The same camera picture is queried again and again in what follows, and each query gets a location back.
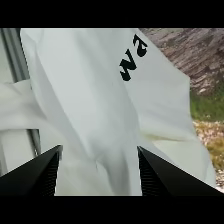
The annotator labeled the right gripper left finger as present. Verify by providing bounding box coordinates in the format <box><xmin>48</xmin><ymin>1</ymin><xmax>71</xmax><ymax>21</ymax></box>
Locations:
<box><xmin>0</xmin><ymin>144</ymin><xmax>64</xmax><ymax>197</ymax></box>

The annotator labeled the white printed shirt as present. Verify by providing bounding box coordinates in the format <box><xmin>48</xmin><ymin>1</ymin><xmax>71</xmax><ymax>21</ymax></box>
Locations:
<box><xmin>0</xmin><ymin>28</ymin><xmax>218</xmax><ymax>197</ymax></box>

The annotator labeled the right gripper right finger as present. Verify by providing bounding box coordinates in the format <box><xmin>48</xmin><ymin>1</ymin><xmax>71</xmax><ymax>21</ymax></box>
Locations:
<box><xmin>136</xmin><ymin>145</ymin><xmax>224</xmax><ymax>197</ymax></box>

